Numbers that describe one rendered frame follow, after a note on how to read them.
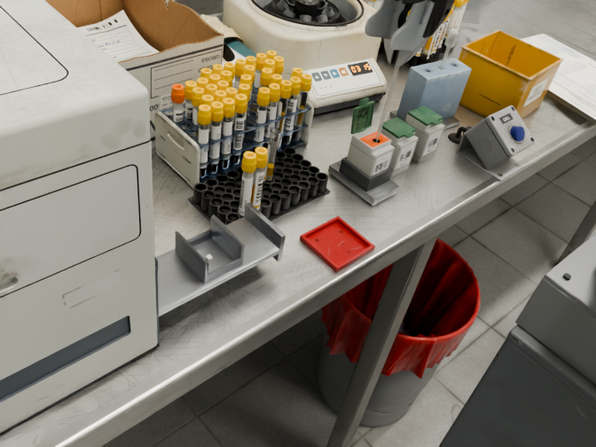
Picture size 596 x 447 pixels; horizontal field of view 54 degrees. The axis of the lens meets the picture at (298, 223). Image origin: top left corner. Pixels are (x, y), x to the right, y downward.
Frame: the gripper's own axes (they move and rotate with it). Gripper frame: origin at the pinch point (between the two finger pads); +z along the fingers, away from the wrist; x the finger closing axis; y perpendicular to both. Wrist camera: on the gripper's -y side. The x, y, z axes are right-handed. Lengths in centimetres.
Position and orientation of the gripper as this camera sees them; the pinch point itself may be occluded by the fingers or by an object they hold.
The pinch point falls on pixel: (400, 53)
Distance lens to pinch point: 74.8
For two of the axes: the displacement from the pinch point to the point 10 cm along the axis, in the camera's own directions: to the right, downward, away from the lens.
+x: 6.6, 5.7, -4.9
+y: -7.3, 3.7, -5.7
